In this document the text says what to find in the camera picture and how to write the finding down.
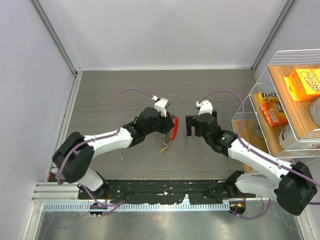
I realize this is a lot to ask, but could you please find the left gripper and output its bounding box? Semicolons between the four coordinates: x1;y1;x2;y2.
144;109;175;135

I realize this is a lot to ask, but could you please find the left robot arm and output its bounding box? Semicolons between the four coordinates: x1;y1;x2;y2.
52;107;179;199

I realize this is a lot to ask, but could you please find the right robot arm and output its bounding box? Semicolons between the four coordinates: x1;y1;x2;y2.
185;111;318;216

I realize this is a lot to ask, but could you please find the yellow m&m box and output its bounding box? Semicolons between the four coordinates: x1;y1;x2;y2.
257;92;279;105

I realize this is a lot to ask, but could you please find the orange snack box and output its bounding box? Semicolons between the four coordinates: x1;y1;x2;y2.
261;101;289;127

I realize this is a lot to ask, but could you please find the white bottle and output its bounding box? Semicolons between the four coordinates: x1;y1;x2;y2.
278;124;298;150

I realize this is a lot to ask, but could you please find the orange cracker box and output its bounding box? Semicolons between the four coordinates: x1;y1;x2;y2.
283;68;320;102

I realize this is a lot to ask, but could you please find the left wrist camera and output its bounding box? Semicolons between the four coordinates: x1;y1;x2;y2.
152;95;170;118

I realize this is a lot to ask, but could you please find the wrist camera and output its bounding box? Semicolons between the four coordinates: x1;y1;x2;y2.
195;100;213;116
152;95;170;118

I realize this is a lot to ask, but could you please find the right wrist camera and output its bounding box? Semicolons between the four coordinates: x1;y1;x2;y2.
195;100;213;116

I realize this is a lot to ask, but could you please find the white cable duct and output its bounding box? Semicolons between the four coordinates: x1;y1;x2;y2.
43;201;230;212

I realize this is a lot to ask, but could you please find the white wire shelf rack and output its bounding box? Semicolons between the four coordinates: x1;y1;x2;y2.
231;49;320;159

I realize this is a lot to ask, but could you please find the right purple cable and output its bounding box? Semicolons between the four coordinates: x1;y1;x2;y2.
196;89;320;220

